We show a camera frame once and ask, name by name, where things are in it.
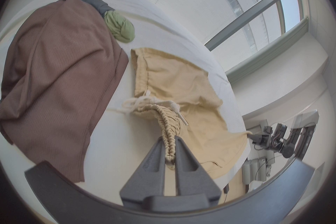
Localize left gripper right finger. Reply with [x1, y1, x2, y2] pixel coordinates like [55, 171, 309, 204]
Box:
[173, 136, 221, 205]

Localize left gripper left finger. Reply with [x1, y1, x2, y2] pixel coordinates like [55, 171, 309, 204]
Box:
[119, 136, 168, 205]

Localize tan shorts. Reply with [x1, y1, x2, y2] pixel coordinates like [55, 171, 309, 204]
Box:
[121, 47, 248, 180]

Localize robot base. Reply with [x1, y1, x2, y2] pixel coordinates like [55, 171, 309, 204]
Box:
[241, 157, 276, 187]

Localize bed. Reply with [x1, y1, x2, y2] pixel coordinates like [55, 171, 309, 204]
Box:
[0, 0, 248, 205]

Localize brown garment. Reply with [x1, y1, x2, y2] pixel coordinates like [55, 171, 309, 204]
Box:
[0, 0, 130, 183]

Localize window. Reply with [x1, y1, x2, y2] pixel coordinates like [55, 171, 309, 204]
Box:
[131, 0, 302, 79]

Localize green garment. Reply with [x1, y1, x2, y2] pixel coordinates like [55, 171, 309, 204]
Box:
[103, 9, 135, 44]

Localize black garment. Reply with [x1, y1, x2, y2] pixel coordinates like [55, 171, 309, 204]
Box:
[78, 0, 114, 15]

